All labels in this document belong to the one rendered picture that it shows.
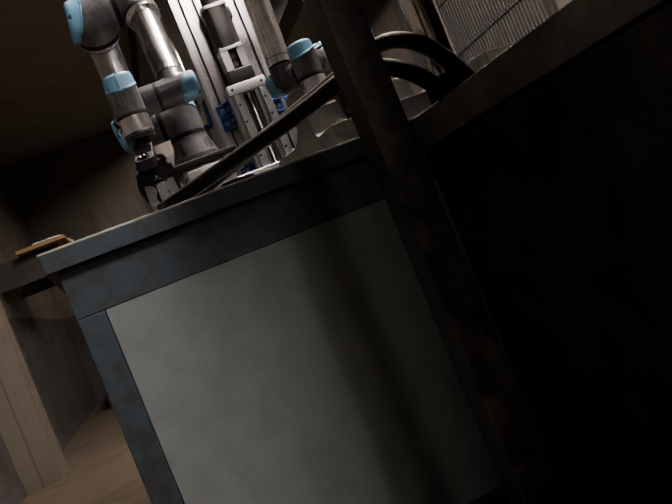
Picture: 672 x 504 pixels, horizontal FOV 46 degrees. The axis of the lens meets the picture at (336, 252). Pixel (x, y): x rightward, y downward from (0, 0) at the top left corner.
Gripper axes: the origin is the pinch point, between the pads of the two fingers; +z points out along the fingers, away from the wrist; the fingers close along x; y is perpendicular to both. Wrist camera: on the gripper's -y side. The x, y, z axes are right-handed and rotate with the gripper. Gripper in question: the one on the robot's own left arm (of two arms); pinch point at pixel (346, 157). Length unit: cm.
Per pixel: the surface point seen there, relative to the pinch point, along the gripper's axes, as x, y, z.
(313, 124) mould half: 16.3, -43.9, -4.7
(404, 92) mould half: -7.0, -42.2, -4.6
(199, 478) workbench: 67, -71, 51
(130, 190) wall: 51, 812, -145
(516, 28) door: -253, 332, -80
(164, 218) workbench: 55, -72, 6
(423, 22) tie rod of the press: 1, -85, -8
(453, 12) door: -252, 416, -127
